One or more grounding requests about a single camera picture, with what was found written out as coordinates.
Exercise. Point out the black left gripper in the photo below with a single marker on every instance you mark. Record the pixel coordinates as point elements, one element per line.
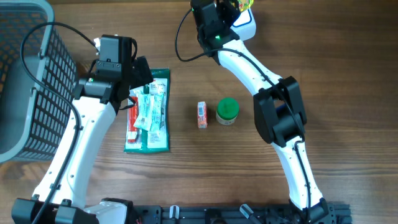
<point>141,71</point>

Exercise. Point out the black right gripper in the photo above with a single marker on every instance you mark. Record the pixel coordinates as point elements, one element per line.
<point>231,13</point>

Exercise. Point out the yellow oil bottle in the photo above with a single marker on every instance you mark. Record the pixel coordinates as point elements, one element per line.
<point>245,4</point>

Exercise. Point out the mint green sachet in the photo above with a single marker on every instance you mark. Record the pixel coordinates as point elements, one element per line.
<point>150,112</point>

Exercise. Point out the green white gloves package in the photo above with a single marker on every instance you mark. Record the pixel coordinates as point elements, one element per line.
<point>152,141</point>

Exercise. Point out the red coffee stick sachet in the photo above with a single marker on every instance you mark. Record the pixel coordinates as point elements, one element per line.
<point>133,111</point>

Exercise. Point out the small orange box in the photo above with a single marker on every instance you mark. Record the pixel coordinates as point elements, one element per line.
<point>202,115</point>

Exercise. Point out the green lid jar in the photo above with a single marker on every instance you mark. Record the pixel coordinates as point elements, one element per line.
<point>227,111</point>

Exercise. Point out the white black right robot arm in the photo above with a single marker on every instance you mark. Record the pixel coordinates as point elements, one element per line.
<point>279,113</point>

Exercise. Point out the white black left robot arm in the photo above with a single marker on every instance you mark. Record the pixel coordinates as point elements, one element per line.
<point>61,195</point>

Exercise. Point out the white barcode scanner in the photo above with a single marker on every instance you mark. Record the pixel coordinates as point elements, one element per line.
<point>245,25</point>

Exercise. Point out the grey plastic mesh basket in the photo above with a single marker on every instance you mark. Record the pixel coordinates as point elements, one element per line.
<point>35,64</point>

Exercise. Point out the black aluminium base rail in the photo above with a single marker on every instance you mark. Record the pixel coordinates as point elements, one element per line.
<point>217,214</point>

